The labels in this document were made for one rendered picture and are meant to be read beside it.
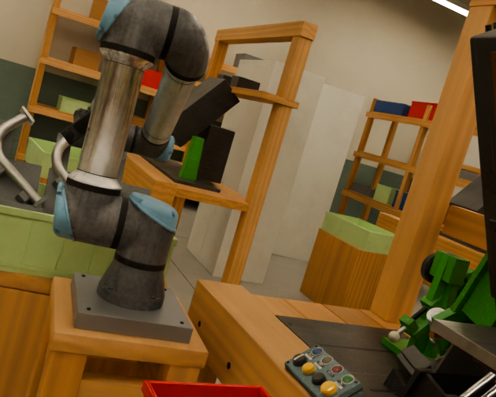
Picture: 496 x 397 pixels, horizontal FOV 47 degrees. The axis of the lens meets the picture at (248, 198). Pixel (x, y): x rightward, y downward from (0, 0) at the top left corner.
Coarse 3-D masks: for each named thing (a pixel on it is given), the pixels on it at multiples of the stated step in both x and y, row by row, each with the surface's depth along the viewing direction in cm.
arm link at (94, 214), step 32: (128, 0) 115; (96, 32) 117; (128, 32) 115; (160, 32) 117; (128, 64) 117; (96, 96) 119; (128, 96) 119; (96, 128) 118; (128, 128) 122; (96, 160) 119; (64, 192) 118; (96, 192) 118; (64, 224) 118; (96, 224) 119
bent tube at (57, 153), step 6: (60, 144) 174; (66, 144) 175; (54, 150) 173; (60, 150) 174; (54, 156) 173; (60, 156) 173; (54, 162) 172; (60, 162) 173; (54, 168) 172; (60, 168) 173; (60, 174) 172; (66, 174) 173
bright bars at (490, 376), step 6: (486, 378) 93; (492, 378) 93; (474, 384) 93; (480, 384) 92; (486, 384) 93; (468, 390) 92; (474, 390) 92; (492, 390) 90; (444, 396) 92; (450, 396) 92; (456, 396) 93; (462, 396) 92; (468, 396) 92; (486, 396) 90; (492, 396) 90
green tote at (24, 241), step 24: (0, 216) 146; (24, 216) 148; (48, 216) 150; (0, 240) 147; (24, 240) 149; (48, 240) 151; (0, 264) 148; (24, 264) 151; (48, 264) 153; (72, 264) 155; (96, 264) 158; (168, 264) 166
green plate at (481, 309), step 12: (480, 264) 103; (480, 276) 104; (468, 288) 104; (480, 288) 104; (456, 300) 106; (468, 300) 105; (480, 300) 103; (492, 300) 101; (468, 312) 105; (480, 312) 103; (492, 312) 100; (480, 324) 102; (492, 324) 100
